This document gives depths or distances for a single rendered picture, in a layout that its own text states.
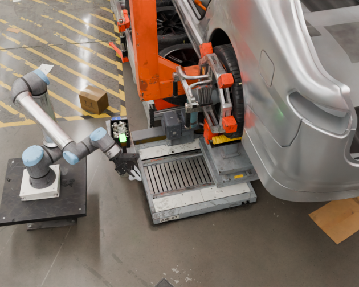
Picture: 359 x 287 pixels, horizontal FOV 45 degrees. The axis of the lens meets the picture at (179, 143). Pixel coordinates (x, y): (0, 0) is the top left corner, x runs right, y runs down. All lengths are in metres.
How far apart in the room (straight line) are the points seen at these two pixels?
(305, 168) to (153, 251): 1.42
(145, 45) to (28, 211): 1.44
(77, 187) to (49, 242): 0.46
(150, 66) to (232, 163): 0.99
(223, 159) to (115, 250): 1.09
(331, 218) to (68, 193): 2.00
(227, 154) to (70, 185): 1.24
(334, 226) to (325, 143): 1.47
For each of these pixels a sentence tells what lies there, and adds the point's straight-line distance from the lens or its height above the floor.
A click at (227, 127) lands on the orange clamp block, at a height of 0.87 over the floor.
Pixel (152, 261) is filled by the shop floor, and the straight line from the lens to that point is 3.22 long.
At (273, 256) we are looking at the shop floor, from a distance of 3.30.
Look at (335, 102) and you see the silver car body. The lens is 2.04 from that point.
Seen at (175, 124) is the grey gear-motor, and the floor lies 0.40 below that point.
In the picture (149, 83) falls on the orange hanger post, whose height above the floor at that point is 0.70.
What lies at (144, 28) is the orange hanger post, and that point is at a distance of 3.15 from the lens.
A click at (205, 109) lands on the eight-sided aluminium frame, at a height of 0.63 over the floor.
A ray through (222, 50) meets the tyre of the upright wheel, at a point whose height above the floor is 1.17.
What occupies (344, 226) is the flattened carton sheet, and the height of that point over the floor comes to 0.01.
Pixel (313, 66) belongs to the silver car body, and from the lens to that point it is 2.07.
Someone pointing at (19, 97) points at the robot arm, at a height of 1.18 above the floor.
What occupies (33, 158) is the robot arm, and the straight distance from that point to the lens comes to 3.10.
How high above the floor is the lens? 2.83
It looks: 46 degrees down
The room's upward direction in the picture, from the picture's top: straight up
